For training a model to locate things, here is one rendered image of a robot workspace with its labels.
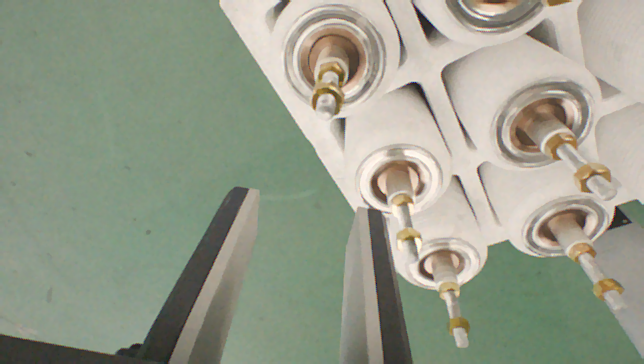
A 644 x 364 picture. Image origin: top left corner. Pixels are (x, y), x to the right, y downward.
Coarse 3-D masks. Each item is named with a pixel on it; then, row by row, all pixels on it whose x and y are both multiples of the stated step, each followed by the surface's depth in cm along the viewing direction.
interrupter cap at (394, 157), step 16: (400, 144) 28; (368, 160) 29; (384, 160) 29; (400, 160) 29; (416, 160) 29; (432, 160) 28; (368, 176) 30; (384, 176) 30; (416, 176) 30; (432, 176) 29; (368, 192) 31; (384, 192) 31; (416, 192) 31; (432, 192) 30; (384, 208) 32; (416, 208) 31
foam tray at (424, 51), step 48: (240, 0) 29; (288, 0) 39; (384, 0) 36; (576, 0) 27; (432, 48) 30; (576, 48) 29; (432, 96) 33; (624, 96) 31; (336, 144) 37; (480, 192) 39; (624, 192) 37
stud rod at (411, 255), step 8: (400, 208) 27; (408, 208) 27; (400, 216) 26; (408, 216) 26; (400, 224) 26; (408, 224) 25; (408, 240) 24; (408, 248) 23; (416, 248) 23; (408, 256) 23; (416, 256) 23
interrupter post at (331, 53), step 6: (324, 48) 24; (330, 48) 23; (336, 48) 23; (324, 54) 23; (330, 54) 22; (336, 54) 22; (342, 54) 23; (318, 60) 23; (324, 60) 22; (330, 60) 22; (336, 60) 22; (342, 60) 22; (348, 60) 24; (318, 66) 22; (342, 66) 22
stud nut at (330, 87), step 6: (318, 84) 19; (324, 84) 18; (330, 84) 18; (336, 84) 19; (318, 90) 18; (324, 90) 18; (330, 90) 18; (336, 90) 18; (312, 96) 18; (318, 96) 18; (336, 96) 18; (342, 96) 18; (312, 102) 19; (336, 102) 18; (342, 102) 18; (312, 108) 19; (336, 108) 19; (336, 114) 19
